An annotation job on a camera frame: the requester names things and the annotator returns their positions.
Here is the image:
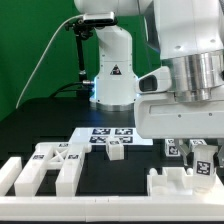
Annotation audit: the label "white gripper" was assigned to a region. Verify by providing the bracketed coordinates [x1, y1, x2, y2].
[134, 91, 224, 167]

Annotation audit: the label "white chair seat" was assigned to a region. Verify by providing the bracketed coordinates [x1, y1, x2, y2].
[147, 167, 224, 196]

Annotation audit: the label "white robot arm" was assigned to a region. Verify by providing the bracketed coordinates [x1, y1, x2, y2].
[134, 0, 224, 156]

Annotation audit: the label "white tagged cube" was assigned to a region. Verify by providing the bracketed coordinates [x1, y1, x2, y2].
[165, 139, 180, 157]
[189, 139, 206, 150]

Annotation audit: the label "white U-shaped fence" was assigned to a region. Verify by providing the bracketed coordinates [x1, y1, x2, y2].
[0, 157, 224, 222]

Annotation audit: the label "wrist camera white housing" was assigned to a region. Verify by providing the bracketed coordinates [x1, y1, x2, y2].
[135, 66, 172, 94]

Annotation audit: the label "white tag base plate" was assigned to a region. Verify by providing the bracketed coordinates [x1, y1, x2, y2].
[69, 127, 153, 145]

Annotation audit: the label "black camera stand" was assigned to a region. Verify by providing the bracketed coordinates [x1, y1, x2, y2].
[65, 19, 93, 98]

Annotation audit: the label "black cables at base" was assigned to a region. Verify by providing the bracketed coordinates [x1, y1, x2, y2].
[48, 79, 96, 99]

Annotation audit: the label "white chair back frame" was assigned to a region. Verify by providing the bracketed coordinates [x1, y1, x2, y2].
[14, 142, 91, 197]

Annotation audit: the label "grey camera on stand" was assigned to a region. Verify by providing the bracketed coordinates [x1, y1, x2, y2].
[83, 12, 116, 27]

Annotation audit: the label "white camera cable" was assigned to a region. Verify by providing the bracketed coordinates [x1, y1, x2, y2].
[15, 14, 85, 110]

